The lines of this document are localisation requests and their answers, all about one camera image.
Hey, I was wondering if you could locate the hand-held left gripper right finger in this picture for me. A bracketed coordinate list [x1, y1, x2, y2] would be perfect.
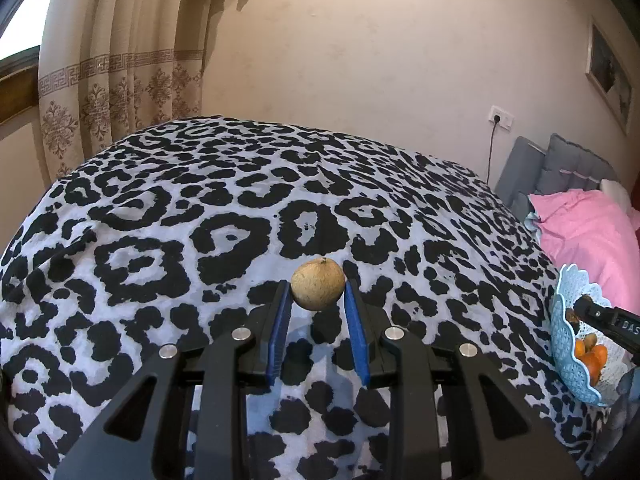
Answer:
[344, 280, 583, 480]

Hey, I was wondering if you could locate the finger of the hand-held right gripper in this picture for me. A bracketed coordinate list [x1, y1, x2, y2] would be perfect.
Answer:
[574, 297, 615, 330]

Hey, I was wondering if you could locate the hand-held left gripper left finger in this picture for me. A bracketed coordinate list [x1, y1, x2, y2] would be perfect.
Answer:
[52, 280, 293, 480]

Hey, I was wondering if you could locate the large mandarin orange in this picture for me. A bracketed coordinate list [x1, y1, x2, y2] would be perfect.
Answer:
[582, 344, 609, 387]

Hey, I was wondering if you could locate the light blue lattice basket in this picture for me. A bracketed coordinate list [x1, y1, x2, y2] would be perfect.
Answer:
[550, 264, 628, 407]

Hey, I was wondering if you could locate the pink quilt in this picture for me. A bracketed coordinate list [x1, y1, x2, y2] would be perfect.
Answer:
[529, 189, 640, 306]

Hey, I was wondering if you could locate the black and white leopard blanket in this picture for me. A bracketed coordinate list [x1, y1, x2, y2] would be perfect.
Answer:
[0, 116, 616, 480]

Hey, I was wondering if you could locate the white pillow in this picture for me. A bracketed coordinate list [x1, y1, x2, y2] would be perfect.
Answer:
[600, 179, 632, 211]

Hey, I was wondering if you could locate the grey padded headboard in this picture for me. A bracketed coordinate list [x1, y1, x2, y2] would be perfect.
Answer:
[495, 134, 621, 221]

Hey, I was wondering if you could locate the beige patterned curtain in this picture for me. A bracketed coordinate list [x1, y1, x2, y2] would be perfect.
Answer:
[37, 0, 251, 181]

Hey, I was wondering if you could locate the dark power cable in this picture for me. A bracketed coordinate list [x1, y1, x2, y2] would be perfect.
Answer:
[486, 120, 501, 184]

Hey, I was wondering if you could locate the white wall socket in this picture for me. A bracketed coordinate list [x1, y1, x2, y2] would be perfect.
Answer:
[489, 106, 515, 130]

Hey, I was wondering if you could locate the framed wall picture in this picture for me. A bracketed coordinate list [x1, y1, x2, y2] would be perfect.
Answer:
[585, 17, 634, 134]

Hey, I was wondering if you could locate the dark wooden window frame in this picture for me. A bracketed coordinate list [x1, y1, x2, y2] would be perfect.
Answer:
[0, 45, 41, 126]

